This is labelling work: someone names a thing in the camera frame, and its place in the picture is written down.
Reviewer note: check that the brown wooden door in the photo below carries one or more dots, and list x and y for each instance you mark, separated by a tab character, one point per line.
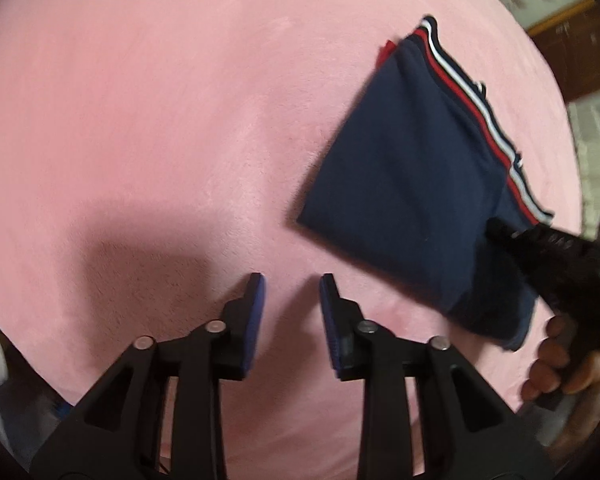
585	55

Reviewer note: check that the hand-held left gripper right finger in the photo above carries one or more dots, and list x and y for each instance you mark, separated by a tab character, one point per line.
330	320

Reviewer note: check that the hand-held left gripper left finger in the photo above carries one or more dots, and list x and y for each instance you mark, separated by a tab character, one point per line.
255	305

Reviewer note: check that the navy and red varsity jacket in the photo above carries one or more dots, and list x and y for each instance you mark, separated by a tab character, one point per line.
405	170

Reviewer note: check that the pink bed blanket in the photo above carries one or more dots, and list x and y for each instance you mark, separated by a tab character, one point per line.
130	135

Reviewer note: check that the person's right hand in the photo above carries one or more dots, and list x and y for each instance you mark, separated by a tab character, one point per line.
545	365

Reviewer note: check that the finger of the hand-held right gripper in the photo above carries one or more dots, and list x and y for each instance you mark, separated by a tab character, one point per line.
525	250

